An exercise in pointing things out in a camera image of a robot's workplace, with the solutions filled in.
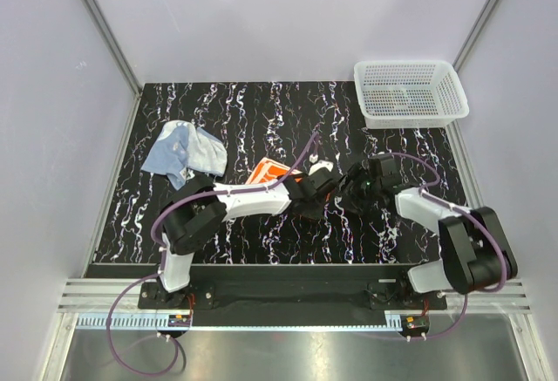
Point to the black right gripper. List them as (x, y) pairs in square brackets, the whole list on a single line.
[(356, 173)]

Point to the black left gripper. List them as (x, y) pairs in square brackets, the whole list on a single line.
[(316, 214)]

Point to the orange and white towel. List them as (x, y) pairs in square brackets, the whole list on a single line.
[(267, 170)]

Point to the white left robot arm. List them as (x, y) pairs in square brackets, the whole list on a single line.
[(194, 214)]

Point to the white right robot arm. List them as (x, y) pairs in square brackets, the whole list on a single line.
[(474, 252)]

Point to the white plastic basket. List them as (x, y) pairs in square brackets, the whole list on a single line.
[(409, 94)]

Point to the light blue towel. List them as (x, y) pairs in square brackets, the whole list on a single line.
[(182, 147)]

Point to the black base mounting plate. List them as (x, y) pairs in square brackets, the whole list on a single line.
[(378, 286)]

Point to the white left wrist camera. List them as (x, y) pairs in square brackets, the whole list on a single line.
[(316, 164)]

